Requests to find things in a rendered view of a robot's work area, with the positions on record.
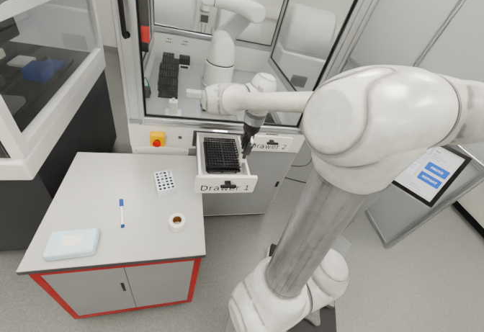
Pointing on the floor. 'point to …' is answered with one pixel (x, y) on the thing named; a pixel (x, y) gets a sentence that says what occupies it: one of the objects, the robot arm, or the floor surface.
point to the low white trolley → (122, 235)
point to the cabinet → (264, 158)
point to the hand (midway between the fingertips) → (243, 155)
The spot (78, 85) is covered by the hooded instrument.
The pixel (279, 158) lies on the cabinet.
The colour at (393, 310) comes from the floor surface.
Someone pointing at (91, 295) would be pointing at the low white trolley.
